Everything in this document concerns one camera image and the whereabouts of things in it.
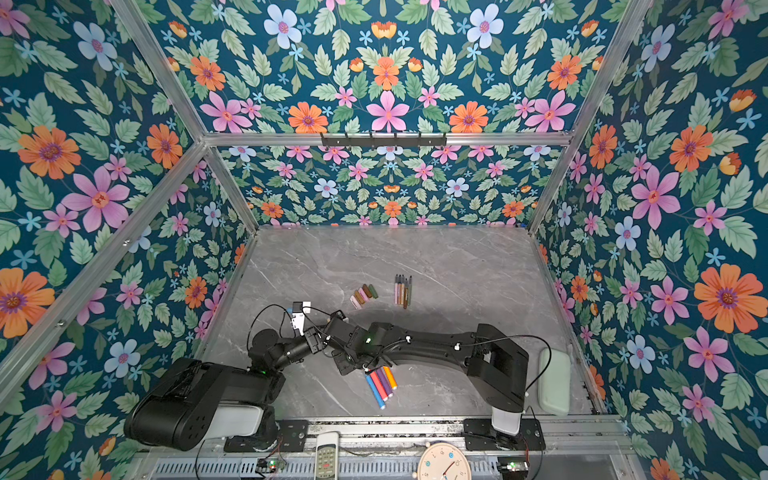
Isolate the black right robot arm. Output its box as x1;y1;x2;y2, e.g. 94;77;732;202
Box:
320;315;529;437

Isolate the orange highlighter pen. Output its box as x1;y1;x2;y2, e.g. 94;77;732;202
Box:
383;366;398;390

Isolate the right small circuit board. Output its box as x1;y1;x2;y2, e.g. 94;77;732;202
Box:
497;457;530;480

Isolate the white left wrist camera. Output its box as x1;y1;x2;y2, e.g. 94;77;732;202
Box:
290;301;311;336

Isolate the black hook rail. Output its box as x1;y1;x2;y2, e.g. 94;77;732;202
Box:
320;133;448;148

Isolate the small circuit board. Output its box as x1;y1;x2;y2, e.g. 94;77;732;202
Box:
256;458;287;475
497;457;530;480

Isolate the pink marker pen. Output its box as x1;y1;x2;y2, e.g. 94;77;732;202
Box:
368;371;389;401

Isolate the brown pen tan cap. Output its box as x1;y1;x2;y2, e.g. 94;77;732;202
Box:
400;276;410;309

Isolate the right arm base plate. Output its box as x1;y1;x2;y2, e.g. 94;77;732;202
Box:
463;418;546;452

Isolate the white remote control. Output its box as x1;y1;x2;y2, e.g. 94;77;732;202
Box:
314;431;340;480

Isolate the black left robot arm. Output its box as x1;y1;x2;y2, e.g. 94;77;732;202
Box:
124;327;325;451

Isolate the round pink clock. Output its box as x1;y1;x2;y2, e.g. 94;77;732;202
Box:
413;443;472;480

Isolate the purple marker pen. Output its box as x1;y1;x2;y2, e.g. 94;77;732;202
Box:
376;368;394;398

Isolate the blue marker pen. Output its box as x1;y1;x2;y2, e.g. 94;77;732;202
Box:
364;374;386;410

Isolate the left small circuit board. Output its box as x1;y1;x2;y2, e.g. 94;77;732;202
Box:
256;458;287;475

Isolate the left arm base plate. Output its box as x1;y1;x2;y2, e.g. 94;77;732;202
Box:
224;419;309;453

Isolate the pale green adapter box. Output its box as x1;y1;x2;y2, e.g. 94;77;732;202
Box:
535;348;571;416

